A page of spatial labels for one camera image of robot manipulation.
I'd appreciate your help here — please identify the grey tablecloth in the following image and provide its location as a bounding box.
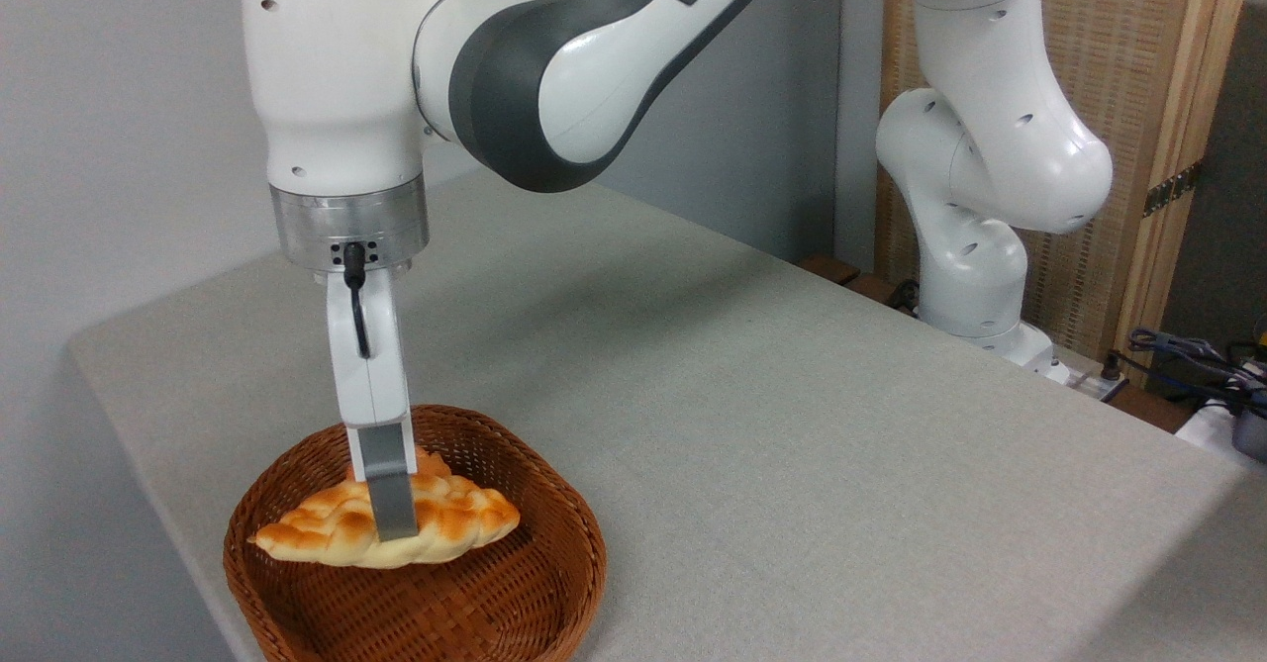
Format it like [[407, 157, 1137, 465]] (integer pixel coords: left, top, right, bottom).
[[67, 169, 1267, 662]]

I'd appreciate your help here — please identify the metal screen hinge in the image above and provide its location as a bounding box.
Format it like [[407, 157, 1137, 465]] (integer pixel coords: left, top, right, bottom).
[[1142, 158, 1206, 219]]

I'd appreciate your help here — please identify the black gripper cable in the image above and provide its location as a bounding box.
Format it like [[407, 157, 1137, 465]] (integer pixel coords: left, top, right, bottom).
[[341, 240, 374, 360]]

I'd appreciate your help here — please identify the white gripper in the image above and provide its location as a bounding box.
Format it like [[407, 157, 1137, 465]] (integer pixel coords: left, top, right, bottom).
[[324, 266, 421, 544]]

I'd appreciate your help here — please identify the long braided bread loaf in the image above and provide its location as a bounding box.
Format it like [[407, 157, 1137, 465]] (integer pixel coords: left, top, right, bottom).
[[246, 471, 523, 571]]

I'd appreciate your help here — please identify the brown wicker basket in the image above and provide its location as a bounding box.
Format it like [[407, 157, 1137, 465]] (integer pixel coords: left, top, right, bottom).
[[223, 404, 609, 662]]

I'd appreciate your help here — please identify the white box with grey device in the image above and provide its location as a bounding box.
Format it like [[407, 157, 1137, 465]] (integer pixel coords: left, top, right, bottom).
[[1174, 397, 1267, 477]]

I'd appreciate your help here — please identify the bundle of dark cables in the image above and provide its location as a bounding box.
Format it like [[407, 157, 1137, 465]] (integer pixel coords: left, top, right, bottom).
[[1126, 324, 1267, 416]]

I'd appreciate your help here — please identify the brown wooden block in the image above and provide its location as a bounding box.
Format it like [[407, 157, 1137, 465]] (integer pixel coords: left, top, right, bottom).
[[796, 253, 862, 288]]

